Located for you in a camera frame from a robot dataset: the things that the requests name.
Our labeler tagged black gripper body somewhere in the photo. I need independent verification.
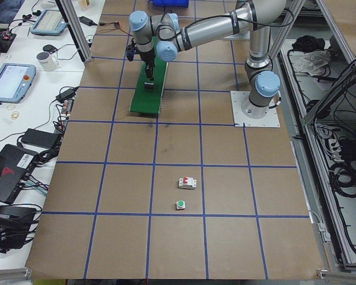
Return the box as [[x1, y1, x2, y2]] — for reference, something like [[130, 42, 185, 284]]
[[139, 49, 155, 70]]

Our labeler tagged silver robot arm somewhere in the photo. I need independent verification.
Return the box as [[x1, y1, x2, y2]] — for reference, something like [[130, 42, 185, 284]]
[[126, 1, 286, 109]]

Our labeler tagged green conveyor belt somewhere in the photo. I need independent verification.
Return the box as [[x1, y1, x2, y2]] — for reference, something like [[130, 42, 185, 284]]
[[129, 35, 170, 117]]

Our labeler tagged blue plastic bin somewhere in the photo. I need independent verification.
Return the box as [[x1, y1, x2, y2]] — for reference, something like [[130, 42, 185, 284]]
[[151, 0, 189, 8]]

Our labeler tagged white mug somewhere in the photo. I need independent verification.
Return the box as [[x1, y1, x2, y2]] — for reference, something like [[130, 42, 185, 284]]
[[36, 52, 59, 71]]

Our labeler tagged blue teach pendant far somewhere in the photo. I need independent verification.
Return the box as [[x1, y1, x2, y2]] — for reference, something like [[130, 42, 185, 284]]
[[30, 9, 67, 36]]

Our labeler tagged blue teach pendant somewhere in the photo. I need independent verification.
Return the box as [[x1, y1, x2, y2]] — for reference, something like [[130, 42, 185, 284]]
[[30, 9, 67, 36], [0, 63, 36, 103]]

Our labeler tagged white red circuit breaker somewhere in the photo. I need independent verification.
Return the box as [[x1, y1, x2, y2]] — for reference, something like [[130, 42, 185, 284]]
[[178, 176, 197, 190]]

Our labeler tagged black power adapter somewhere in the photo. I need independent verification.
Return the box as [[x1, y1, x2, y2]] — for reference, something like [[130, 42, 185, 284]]
[[21, 128, 62, 149]]

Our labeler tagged blue teach pendant near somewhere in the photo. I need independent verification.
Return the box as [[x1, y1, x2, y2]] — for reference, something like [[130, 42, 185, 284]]
[[0, 63, 36, 103]]

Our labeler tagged green push button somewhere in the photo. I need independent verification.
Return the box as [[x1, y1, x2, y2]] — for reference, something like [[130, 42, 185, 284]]
[[175, 200, 186, 211]]

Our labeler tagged black laptop red logo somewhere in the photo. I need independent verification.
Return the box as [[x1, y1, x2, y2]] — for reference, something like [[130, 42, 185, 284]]
[[0, 144, 40, 204]]

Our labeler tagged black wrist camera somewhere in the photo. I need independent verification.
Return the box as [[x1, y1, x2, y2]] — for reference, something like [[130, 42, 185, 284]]
[[126, 41, 138, 62]]

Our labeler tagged red black power cable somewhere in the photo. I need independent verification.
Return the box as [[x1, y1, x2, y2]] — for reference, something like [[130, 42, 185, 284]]
[[98, 20, 135, 37]]

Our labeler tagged aluminium frame post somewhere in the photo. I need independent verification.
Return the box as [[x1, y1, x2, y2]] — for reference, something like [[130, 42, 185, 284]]
[[56, 0, 92, 63]]

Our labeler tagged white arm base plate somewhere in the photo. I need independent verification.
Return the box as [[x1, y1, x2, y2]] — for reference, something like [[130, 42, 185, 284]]
[[230, 91, 280, 128], [222, 30, 250, 42]]

